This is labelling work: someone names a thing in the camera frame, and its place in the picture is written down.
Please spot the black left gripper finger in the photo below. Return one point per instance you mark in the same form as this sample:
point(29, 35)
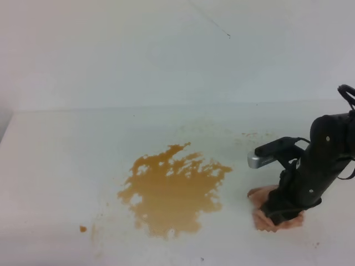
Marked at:
point(279, 217)

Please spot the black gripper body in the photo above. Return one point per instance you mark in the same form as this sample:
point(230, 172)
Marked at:
point(302, 185)

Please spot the pink rag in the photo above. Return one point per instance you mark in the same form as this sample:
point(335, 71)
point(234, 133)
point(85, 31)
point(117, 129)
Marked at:
point(258, 197)

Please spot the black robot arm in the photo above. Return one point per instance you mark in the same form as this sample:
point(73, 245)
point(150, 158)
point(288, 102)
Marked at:
point(332, 135)

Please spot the brown coffee stain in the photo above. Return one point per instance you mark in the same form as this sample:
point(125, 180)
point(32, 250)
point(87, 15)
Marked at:
point(169, 191)

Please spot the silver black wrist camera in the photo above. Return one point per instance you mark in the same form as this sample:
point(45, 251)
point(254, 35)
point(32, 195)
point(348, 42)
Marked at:
point(282, 150)

